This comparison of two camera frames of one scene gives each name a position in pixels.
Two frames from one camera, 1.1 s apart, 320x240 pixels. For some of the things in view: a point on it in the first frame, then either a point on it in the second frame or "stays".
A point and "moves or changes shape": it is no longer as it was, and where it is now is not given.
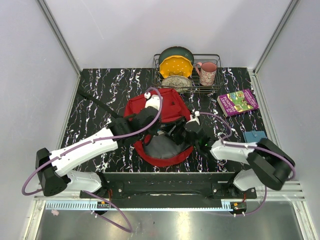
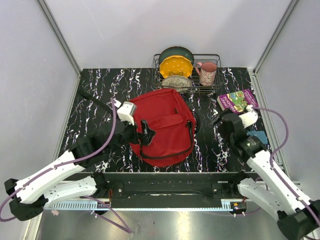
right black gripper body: (181, 135) to (244, 127)
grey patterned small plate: (179, 82) stays
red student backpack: (159, 149) moves or changes shape
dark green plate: (176, 51) stays
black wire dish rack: (191, 73) stays
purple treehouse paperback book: (237, 102) stays
